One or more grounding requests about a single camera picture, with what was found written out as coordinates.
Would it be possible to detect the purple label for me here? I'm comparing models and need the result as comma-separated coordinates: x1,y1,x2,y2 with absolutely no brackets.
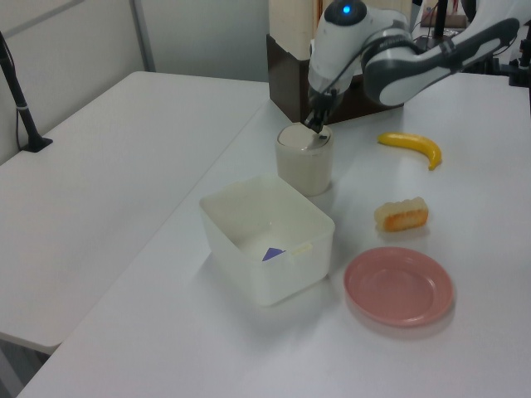
261,246,289,264

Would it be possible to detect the black background equipment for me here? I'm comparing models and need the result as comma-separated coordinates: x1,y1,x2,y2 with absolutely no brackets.
506,31,531,88

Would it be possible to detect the black camera stand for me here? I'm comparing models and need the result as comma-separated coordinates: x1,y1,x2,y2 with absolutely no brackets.
0,30,55,154

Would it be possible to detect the dark brown wooden drawer box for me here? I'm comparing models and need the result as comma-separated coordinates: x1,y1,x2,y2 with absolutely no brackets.
265,32,406,126

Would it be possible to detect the black background stand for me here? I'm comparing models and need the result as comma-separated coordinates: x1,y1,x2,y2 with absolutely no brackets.
430,0,454,43

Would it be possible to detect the toy sushi with orange topping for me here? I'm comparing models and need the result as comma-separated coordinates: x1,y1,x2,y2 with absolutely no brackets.
373,196,430,234

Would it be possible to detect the pink plastic plate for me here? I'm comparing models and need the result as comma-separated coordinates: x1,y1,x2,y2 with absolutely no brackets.
343,245,455,329

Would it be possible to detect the white plastic storage bin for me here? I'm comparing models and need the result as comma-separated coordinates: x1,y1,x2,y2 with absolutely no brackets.
198,172,337,308

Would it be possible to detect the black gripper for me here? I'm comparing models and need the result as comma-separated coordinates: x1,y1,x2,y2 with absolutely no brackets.
303,88,338,140

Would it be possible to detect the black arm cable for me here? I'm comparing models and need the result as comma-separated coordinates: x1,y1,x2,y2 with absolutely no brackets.
326,34,377,95

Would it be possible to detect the yellow toy banana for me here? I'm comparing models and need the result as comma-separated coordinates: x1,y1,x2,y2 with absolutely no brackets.
376,131,443,172

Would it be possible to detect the white cylindrical cup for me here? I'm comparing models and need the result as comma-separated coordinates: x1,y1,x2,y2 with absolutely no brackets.
275,124,335,197

